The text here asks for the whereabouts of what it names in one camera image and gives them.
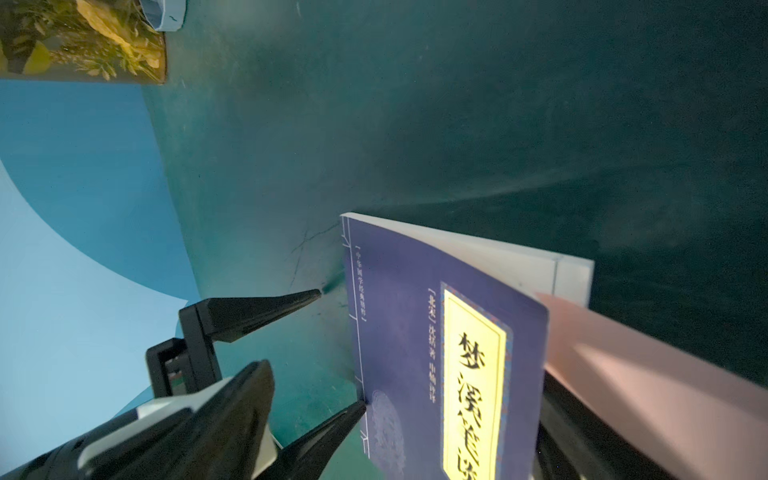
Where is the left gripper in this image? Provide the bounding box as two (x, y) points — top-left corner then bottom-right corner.
(5, 289), (322, 479)

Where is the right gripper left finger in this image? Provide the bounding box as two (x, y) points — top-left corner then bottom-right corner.
(116, 360), (276, 479)

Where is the purple covered book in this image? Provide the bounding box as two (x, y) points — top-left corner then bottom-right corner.
(341, 212), (594, 479)

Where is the artificial plant bouquet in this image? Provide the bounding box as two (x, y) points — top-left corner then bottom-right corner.
(1, 0), (167, 84)

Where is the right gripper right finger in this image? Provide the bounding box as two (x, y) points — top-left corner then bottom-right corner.
(532, 374), (673, 479)

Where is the white flower pot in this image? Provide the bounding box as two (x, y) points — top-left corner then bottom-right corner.
(139, 0), (187, 32)

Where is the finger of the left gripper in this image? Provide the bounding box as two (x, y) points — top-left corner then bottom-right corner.
(257, 400), (366, 480)

